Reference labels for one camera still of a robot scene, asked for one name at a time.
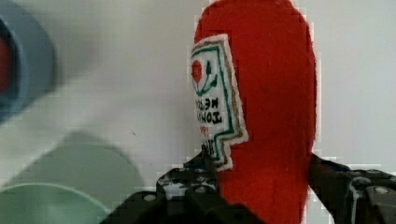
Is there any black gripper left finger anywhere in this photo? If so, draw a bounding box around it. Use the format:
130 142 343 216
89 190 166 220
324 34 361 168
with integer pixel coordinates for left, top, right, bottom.
100 152 265 224

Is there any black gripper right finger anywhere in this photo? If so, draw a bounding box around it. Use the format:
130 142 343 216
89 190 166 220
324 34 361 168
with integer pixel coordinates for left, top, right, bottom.
308 154 396 224

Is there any red plush ketchup bottle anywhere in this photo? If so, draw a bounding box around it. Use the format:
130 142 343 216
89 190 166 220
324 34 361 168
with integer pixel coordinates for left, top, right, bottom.
190 0 317 224

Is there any blue small bowl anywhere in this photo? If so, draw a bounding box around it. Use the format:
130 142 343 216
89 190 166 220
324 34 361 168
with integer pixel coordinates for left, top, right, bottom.
0 0 55 123

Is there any red strawberry in bowl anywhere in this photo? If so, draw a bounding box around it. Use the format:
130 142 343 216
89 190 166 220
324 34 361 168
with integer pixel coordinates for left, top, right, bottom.
0 38 12 92

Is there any green cup with handle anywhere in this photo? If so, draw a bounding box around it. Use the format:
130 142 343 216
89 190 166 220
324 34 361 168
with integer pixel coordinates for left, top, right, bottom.
0 133 143 224

